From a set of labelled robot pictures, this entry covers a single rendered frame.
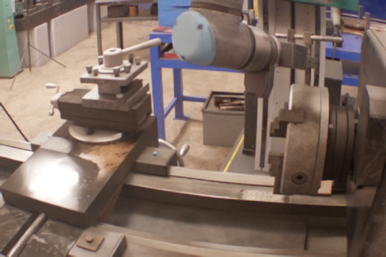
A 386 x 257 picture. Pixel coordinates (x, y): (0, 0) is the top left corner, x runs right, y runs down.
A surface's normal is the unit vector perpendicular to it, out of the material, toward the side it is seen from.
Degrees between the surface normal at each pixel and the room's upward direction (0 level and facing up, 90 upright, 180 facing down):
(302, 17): 90
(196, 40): 77
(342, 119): 23
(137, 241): 49
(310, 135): 58
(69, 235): 0
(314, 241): 0
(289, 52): 72
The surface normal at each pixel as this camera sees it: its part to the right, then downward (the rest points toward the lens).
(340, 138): -0.24, -0.13
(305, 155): -0.26, 0.18
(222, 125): -0.22, 0.44
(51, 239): -0.03, -0.90
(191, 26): -0.80, 0.08
